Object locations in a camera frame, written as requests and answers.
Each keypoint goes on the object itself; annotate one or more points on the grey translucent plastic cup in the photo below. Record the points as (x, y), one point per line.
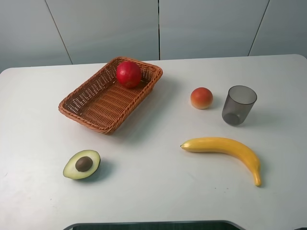
(239, 101)

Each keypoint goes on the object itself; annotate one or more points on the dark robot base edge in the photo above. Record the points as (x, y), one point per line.
(177, 225)

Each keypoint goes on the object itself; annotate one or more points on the red apple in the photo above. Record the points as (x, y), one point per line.
(128, 74)

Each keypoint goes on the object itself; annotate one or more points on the halved avocado with pit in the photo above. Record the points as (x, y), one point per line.
(82, 164)

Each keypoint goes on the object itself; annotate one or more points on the brown wicker basket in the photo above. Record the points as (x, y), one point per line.
(101, 103)

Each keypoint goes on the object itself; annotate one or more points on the orange red peach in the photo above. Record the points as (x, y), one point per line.
(201, 98)

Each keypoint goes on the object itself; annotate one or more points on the yellow banana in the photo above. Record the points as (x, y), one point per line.
(230, 147)

